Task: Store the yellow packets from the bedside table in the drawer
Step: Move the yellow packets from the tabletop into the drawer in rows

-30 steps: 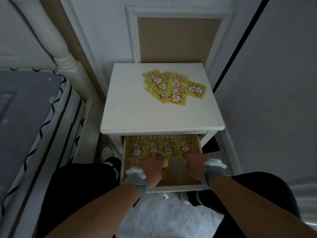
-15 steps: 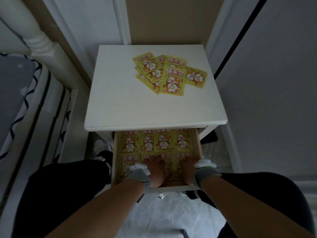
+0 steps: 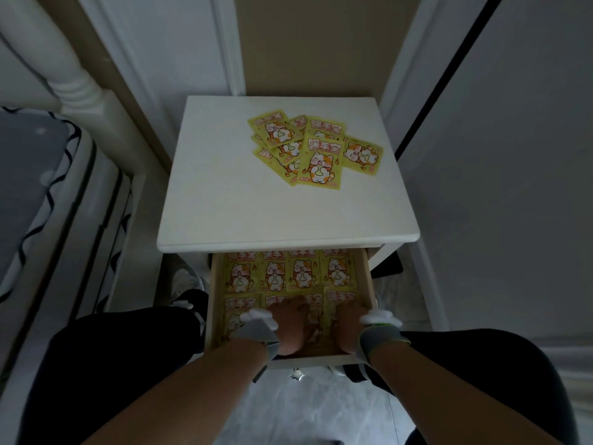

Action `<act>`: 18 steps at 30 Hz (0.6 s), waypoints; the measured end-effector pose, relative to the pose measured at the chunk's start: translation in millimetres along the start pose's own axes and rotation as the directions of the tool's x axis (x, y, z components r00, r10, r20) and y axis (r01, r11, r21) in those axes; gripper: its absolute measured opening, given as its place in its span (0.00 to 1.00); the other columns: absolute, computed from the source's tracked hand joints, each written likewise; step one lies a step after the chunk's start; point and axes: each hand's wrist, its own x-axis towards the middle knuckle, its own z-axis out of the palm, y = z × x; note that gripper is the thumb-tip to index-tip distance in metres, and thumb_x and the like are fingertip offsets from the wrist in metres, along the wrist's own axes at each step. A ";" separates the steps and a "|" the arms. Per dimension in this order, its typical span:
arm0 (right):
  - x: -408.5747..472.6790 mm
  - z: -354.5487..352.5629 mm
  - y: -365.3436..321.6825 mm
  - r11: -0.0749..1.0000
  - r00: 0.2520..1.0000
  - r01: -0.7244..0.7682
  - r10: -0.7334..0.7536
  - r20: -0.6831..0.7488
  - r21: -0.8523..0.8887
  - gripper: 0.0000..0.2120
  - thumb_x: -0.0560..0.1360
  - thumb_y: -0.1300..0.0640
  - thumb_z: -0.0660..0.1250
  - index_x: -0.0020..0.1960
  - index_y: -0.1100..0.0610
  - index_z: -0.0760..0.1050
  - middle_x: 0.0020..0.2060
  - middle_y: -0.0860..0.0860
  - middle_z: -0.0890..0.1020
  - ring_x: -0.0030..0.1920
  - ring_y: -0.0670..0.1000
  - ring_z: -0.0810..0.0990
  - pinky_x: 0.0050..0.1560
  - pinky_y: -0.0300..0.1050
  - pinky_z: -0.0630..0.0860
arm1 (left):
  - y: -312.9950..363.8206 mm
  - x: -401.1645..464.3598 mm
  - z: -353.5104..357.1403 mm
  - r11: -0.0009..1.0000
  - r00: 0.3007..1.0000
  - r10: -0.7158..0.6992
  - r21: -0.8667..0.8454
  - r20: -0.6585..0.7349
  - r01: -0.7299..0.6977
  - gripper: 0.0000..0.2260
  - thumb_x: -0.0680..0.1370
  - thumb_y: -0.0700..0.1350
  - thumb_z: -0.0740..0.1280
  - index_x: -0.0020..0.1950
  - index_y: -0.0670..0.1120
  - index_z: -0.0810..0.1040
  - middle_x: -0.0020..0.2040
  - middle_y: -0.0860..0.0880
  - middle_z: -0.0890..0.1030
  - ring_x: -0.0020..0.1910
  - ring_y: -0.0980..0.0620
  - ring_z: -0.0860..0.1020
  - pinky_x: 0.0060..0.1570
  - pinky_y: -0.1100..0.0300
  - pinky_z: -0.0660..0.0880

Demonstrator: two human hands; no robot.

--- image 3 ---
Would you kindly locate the person's right hand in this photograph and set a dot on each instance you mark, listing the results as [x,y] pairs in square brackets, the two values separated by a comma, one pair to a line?
[349,324]

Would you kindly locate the person's left hand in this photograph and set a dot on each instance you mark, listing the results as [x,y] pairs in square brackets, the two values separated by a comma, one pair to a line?
[292,324]

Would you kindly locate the wooden drawer with white front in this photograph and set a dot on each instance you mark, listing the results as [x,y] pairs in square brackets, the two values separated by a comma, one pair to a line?
[319,362]

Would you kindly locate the pile of yellow cat packets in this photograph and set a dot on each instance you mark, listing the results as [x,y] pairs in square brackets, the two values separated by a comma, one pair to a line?
[319,164]

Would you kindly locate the person's right forearm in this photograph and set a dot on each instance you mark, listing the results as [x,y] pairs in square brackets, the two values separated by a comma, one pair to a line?
[454,398]

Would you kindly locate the person's left forearm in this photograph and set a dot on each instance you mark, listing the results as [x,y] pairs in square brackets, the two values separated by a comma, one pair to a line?
[194,393]

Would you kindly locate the person's right white shoe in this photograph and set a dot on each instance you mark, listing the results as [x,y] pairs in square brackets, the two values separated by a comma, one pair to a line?
[336,369]

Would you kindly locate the person's white shoe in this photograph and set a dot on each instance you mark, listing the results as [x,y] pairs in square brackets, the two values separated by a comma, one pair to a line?
[336,369]
[185,282]

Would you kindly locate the person's left white shoe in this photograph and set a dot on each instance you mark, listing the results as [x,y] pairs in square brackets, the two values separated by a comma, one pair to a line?
[185,282]

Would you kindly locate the person's black trousers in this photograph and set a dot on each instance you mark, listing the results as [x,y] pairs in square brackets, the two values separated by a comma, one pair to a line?
[116,356]

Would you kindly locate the white wrist tracker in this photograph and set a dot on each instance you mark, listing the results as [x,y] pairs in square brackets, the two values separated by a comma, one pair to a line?
[259,318]
[380,317]

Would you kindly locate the grey wristband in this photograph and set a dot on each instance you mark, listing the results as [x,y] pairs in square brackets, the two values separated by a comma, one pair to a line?
[382,340]
[255,333]

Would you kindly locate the black striped sock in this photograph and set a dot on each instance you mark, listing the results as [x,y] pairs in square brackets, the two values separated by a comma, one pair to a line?
[356,373]

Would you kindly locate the white bedside table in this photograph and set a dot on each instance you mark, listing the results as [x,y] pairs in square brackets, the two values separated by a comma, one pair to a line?
[222,203]

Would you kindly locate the white wardrobe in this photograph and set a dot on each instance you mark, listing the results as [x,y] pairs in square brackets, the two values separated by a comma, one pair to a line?
[509,180]

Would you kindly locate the grey mattress with striped edge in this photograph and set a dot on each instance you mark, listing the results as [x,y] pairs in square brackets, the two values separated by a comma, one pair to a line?
[28,180]

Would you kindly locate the white bed frame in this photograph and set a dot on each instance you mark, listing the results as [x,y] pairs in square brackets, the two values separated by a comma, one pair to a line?
[69,83]

